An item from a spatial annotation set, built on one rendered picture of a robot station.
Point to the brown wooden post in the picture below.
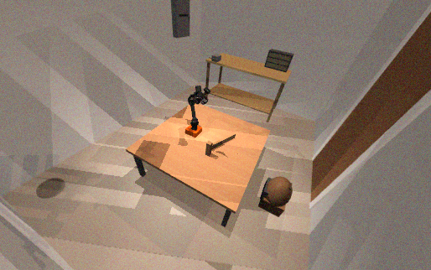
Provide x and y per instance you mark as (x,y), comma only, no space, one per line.
(208,148)

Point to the brown wooden rail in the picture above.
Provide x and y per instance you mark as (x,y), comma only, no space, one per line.
(223,140)

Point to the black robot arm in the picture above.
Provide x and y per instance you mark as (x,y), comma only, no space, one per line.
(194,121)

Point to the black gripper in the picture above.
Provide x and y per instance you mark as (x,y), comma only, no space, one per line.
(201,95)

